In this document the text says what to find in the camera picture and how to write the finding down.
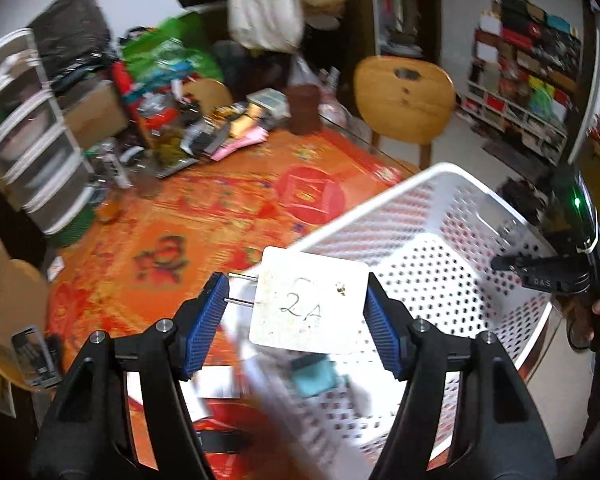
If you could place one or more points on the brown ceramic mug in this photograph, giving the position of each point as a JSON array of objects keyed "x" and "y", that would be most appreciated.
[{"x": 304, "y": 110}]

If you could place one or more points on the white canvas tote bag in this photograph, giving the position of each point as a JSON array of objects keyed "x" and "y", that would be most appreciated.
[{"x": 265, "y": 10}]

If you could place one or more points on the shelf of boxes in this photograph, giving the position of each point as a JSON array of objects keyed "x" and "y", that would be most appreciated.
[{"x": 525, "y": 75}]

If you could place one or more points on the white power adapter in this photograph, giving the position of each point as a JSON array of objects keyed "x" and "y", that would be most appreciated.
[{"x": 305, "y": 305}]

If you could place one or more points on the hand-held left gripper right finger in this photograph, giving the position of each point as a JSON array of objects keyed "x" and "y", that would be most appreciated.
[{"x": 382, "y": 330}]

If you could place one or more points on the open cardboard box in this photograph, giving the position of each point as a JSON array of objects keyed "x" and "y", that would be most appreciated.
[{"x": 5, "y": 290}]

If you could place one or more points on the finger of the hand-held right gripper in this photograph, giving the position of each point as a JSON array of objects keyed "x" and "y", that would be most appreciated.
[{"x": 540, "y": 272}]

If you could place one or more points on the small teal box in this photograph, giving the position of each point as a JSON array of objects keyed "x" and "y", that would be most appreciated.
[{"x": 312, "y": 377}]

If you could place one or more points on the closed cardboard box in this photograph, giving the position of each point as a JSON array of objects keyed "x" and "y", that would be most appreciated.
[{"x": 95, "y": 115}]

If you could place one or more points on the black plastic covered bundle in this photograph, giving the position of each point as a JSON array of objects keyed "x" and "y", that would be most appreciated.
[{"x": 70, "y": 30}]

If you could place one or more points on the white stacked food cover tower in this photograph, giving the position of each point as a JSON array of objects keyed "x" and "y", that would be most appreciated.
[{"x": 30, "y": 135}]

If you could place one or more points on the white perforated plastic basket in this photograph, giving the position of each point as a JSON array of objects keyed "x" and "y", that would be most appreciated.
[{"x": 445, "y": 240}]

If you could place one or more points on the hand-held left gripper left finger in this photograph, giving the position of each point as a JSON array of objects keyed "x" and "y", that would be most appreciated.
[{"x": 205, "y": 330}]

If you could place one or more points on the wooden chair under box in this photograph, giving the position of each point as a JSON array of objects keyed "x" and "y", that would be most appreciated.
[{"x": 2, "y": 372}]

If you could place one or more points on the red printed tablecloth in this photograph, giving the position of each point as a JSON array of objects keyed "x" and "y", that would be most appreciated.
[{"x": 205, "y": 220}]

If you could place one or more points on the black folded clips tool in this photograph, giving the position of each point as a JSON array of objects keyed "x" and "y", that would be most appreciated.
[{"x": 32, "y": 355}]

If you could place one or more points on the green shopping bag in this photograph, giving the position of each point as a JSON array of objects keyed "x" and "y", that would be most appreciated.
[{"x": 170, "y": 55}]

